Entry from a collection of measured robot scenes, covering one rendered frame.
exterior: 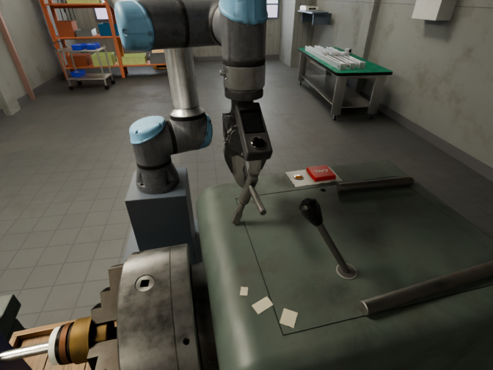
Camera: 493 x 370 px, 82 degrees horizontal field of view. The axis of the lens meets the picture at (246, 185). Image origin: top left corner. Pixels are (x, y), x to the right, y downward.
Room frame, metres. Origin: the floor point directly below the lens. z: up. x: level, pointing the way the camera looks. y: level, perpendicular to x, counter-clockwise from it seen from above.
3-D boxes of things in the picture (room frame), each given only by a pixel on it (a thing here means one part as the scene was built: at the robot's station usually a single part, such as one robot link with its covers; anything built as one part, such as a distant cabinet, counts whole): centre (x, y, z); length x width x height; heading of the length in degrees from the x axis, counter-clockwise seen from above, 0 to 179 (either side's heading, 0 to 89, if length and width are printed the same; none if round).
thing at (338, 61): (5.43, -1.59, 0.43); 2.33 x 0.87 x 0.86; 5
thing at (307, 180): (0.66, -0.18, 1.23); 0.13 x 0.08 x 0.06; 103
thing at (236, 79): (0.53, 0.01, 1.55); 0.08 x 0.08 x 0.05
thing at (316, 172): (0.67, -0.20, 1.26); 0.06 x 0.06 x 0.02; 13
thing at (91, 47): (6.29, 3.33, 0.44); 0.92 x 0.53 x 0.88; 99
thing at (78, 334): (0.31, 0.33, 1.08); 0.09 x 0.09 x 0.09; 13
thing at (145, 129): (0.87, 0.31, 1.27); 0.13 x 0.12 x 0.14; 116
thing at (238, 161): (0.53, 0.02, 1.36); 0.06 x 0.03 x 0.09; 13
